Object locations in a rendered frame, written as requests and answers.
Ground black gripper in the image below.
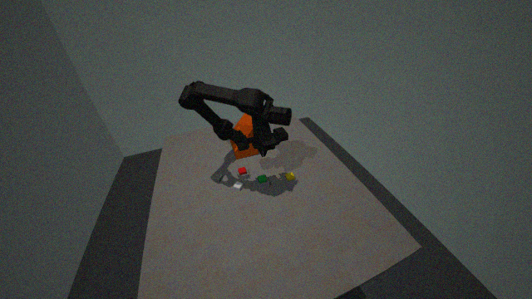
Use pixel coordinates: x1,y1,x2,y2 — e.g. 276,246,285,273
235,122,288,157

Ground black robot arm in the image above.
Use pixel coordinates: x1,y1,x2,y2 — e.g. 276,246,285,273
178,81,292,151

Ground red button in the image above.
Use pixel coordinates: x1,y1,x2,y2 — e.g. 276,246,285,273
236,167,249,181

